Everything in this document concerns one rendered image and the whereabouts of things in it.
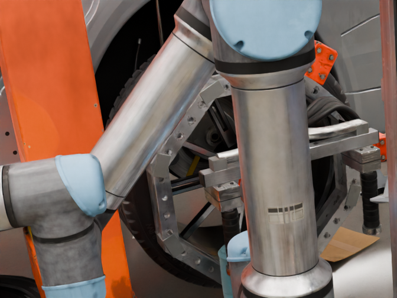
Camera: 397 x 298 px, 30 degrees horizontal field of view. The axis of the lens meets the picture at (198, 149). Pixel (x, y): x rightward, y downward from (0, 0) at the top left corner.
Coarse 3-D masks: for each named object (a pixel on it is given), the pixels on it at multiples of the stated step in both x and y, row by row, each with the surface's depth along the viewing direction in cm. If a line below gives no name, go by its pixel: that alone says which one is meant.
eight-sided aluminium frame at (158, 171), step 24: (216, 96) 170; (312, 96) 179; (192, 120) 171; (336, 120) 186; (168, 144) 169; (336, 168) 193; (168, 192) 172; (336, 192) 194; (168, 216) 175; (336, 216) 191; (168, 240) 175; (192, 264) 180; (216, 264) 182
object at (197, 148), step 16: (208, 112) 184; (224, 128) 187; (192, 144) 183; (224, 144) 187; (320, 160) 201; (192, 176) 186; (320, 176) 201; (176, 192) 185; (320, 192) 199; (208, 208) 189; (240, 208) 192; (320, 208) 199; (192, 224) 189; (240, 224) 194; (192, 240) 196; (208, 240) 203
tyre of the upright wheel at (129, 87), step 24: (144, 72) 188; (216, 72) 178; (120, 96) 192; (336, 96) 191; (144, 192) 179; (120, 216) 196; (144, 216) 181; (144, 240) 183; (168, 264) 187; (216, 288) 195
